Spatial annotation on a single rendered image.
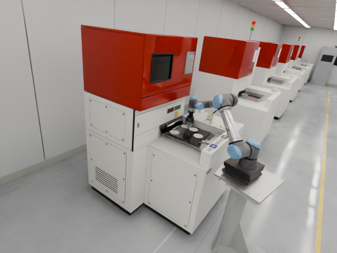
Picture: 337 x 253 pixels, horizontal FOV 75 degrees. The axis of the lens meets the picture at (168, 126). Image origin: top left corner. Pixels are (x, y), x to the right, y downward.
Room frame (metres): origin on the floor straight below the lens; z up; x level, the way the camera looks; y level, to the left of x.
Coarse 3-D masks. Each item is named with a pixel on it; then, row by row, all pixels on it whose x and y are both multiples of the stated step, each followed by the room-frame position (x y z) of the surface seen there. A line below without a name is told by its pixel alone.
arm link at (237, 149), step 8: (216, 96) 1.73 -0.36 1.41; (224, 96) 1.71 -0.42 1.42; (232, 96) 1.74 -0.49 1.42; (216, 104) 1.70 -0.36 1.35; (224, 104) 1.67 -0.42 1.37; (232, 104) 1.73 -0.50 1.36; (224, 112) 1.65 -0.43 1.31; (224, 120) 1.62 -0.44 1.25; (232, 120) 1.60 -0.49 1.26; (232, 128) 1.56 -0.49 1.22; (232, 136) 1.53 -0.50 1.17; (232, 144) 1.48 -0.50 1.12; (240, 144) 1.47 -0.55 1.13; (232, 152) 1.45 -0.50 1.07; (240, 152) 1.43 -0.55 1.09; (248, 152) 1.46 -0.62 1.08
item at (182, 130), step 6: (180, 126) 2.20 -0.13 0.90; (192, 126) 2.24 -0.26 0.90; (168, 132) 2.03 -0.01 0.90; (180, 132) 2.06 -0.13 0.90; (186, 132) 2.08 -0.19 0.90; (192, 132) 2.09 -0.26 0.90; (198, 132) 2.11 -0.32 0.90; (204, 132) 2.13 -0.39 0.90; (186, 138) 1.93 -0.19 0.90; (192, 138) 1.95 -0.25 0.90; (198, 138) 1.97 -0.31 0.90
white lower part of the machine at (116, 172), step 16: (96, 144) 1.97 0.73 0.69; (112, 144) 1.84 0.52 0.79; (96, 160) 1.98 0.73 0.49; (112, 160) 1.84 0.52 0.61; (128, 160) 1.72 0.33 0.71; (144, 160) 1.83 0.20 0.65; (96, 176) 1.98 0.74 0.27; (112, 176) 1.84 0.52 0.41; (128, 176) 1.72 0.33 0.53; (144, 176) 1.85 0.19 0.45; (112, 192) 1.84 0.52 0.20; (128, 192) 1.71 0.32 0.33; (128, 208) 1.71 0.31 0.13
